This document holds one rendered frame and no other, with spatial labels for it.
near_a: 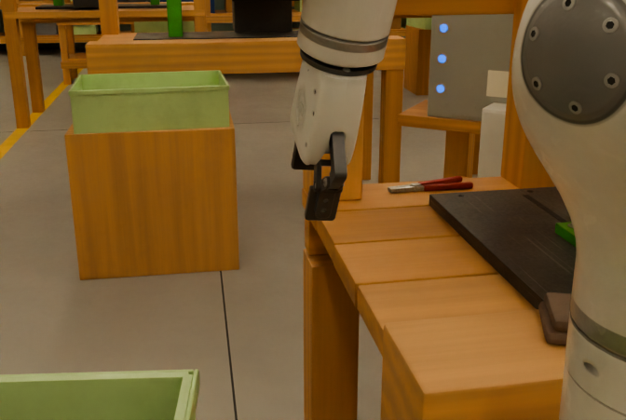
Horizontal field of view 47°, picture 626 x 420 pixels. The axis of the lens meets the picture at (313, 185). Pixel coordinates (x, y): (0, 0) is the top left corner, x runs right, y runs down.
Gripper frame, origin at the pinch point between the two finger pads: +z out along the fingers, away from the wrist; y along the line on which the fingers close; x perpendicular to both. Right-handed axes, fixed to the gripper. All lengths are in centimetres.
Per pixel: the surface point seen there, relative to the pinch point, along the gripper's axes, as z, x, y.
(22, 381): 5.9, -26.7, 20.6
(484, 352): 9.0, 16.8, 15.9
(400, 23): 325, 337, -879
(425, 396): 8.5, 8.4, 21.4
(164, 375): 4.3, -15.6, 21.8
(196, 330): 151, 4, -123
